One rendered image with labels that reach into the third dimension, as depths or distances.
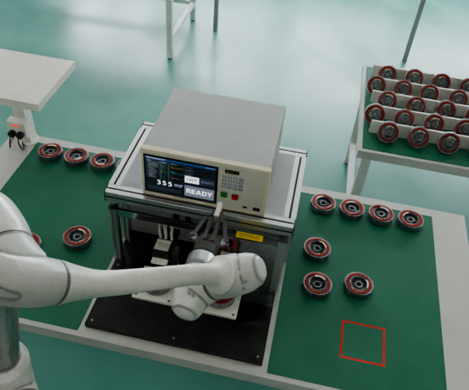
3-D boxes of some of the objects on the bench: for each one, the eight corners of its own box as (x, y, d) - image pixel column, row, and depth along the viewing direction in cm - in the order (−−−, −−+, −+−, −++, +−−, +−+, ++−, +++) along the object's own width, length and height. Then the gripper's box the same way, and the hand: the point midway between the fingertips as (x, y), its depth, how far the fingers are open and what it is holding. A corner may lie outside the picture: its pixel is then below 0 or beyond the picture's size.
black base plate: (261, 366, 188) (262, 363, 186) (84, 326, 194) (83, 323, 193) (281, 263, 222) (282, 259, 220) (130, 233, 228) (129, 229, 227)
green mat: (449, 413, 180) (449, 413, 180) (266, 372, 186) (266, 372, 186) (431, 217, 248) (432, 216, 248) (299, 191, 254) (299, 191, 254)
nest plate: (171, 306, 200) (171, 304, 199) (131, 298, 202) (131, 295, 201) (182, 275, 211) (182, 272, 210) (145, 267, 213) (145, 265, 212)
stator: (230, 313, 198) (231, 307, 196) (200, 305, 200) (200, 299, 198) (238, 289, 206) (239, 284, 204) (210, 282, 208) (210, 275, 206)
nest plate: (235, 319, 198) (235, 318, 197) (195, 311, 199) (195, 309, 198) (243, 287, 209) (243, 285, 208) (205, 279, 210) (205, 278, 209)
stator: (344, 298, 211) (345, 292, 208) (342, 275, 219) (344, 269, 216) (372, 301, 211) (374, 295, 208) (370, 278, 219) (372, 272, 216)
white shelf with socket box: (56, 190, 243) (37, 104, 212) (-22, 175, 247) (-51, 88, 216) (87, 144, 269) (74, 60, 237) (16, 131, 272) (-5, 47, 241)
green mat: (77, 330, 193) (77, 330, 193) (-81, 295, 199) (-82, 294, 199) (158, 165, 261) (158, 165, 261) (37, 142, 267) (37, 141, 267)
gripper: (182, 261, 168) (201, 208, 185) (223, 269, 167) (238, 216, 184) (182, 244, 163) (201, 193, 180) (224, 254, 162) (240, 200, 179)
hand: (217, 211), depth 179 cm, fingers closed
